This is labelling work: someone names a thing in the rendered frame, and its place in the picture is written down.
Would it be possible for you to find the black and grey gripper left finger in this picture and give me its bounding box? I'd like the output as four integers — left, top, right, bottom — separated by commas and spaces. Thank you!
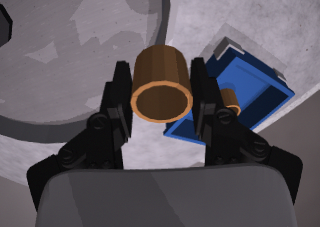
26, 61, 133, 212

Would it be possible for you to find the blue crate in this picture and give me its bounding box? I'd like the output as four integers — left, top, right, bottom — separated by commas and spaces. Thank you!
163, 36, 295, 146

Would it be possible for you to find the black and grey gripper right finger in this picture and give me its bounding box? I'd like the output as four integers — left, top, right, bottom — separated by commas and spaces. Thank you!
190, 57, 303, 205

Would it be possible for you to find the bronze bushing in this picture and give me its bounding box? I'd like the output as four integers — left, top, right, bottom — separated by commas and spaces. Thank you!
220, 88, 241, 116
131, 44, 193, 123

